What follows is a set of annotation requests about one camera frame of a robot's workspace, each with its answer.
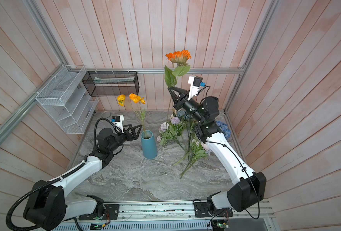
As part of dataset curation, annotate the teal ceramic vase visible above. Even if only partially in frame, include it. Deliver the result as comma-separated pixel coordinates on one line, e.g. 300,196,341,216
141,130,158,159

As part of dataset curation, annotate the yellow poppy spray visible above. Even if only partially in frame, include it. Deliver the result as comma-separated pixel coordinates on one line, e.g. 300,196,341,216
116,93,148,138

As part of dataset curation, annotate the lilac pompom flower spray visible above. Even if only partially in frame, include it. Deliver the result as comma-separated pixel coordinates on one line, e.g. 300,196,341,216
157,116,186,151

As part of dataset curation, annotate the orange gerbera stem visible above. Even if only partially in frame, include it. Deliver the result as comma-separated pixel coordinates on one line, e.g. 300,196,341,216
164,49,192,116

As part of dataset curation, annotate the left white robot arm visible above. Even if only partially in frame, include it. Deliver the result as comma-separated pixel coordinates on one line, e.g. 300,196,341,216
6,109,147,231

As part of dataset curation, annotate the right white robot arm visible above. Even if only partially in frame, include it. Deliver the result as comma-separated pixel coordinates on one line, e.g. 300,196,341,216
171,93,267,212

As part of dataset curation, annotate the clear glass vase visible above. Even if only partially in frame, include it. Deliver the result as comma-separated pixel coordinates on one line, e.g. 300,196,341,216
101,111,113,128

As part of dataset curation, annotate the dusty blue rose bunch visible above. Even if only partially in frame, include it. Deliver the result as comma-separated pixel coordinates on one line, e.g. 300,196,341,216
176,110,193,120

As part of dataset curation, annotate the blue hydrangea stem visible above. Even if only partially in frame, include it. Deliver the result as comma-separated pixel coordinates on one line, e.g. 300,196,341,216
216,121,232,139

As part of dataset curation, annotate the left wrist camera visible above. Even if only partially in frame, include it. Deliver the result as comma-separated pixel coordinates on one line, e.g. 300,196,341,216
111,115,124,133

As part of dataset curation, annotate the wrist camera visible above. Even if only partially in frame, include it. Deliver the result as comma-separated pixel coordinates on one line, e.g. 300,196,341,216
111,115,124,133
188,76,206,100

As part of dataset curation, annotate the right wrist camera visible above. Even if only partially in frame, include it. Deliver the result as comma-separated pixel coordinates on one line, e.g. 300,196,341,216
188,76,206,100

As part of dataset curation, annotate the black mesh wall basket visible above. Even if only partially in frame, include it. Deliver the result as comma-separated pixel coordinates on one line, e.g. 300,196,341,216
82,70,140,97

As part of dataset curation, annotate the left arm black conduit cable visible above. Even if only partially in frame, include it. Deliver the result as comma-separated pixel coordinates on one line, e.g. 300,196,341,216
5,117,122,231

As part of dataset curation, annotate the white wire shelf rack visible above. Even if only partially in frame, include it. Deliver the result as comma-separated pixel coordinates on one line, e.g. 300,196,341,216
36,65,98,134

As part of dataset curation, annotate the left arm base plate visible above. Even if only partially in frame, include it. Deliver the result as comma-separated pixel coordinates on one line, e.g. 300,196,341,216
79,204,119,221

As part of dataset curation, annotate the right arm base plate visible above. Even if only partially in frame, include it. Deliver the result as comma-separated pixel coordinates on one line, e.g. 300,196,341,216
192,199,234,218

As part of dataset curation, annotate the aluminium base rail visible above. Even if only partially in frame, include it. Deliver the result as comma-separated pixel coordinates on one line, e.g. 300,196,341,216
55,200,280,231

